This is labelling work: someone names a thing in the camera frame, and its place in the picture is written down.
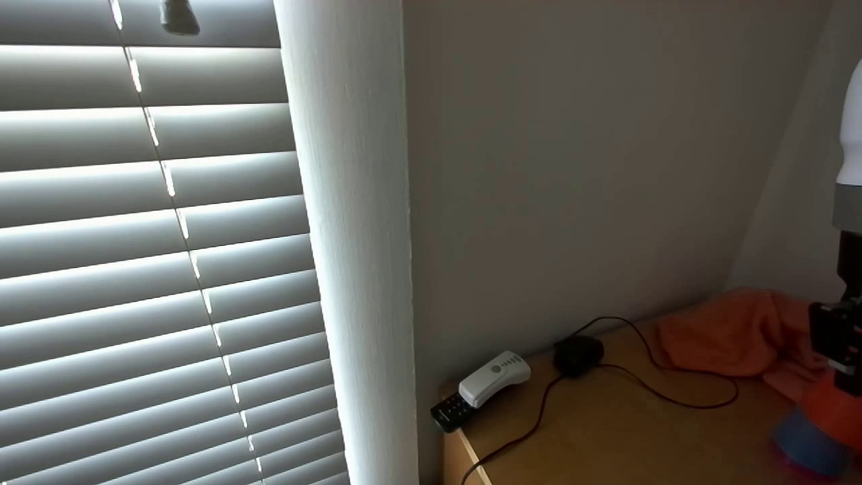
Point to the blue plastic cup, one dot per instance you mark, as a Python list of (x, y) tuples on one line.
[(809, 439)]

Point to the white handheld remote device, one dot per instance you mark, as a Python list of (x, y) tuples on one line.
[(490, 378)]

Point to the black round puck device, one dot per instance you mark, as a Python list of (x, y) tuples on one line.
[(576, 355)]

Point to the black remote control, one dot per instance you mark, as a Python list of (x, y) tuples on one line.
[(450, 412)]

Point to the orange cloth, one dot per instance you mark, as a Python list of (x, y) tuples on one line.
[(737, 336)]

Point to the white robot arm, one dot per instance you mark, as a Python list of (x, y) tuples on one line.
[(851, 136)]

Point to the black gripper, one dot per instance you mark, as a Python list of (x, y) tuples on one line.
[(836, 332)]

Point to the white slatted window blind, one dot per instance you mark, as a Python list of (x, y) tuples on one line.
[(108, 269)]

